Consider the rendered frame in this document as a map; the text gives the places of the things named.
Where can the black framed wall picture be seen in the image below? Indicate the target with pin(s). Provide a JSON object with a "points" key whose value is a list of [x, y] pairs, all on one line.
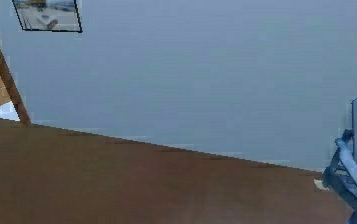
{"points": [[47, 15]]}

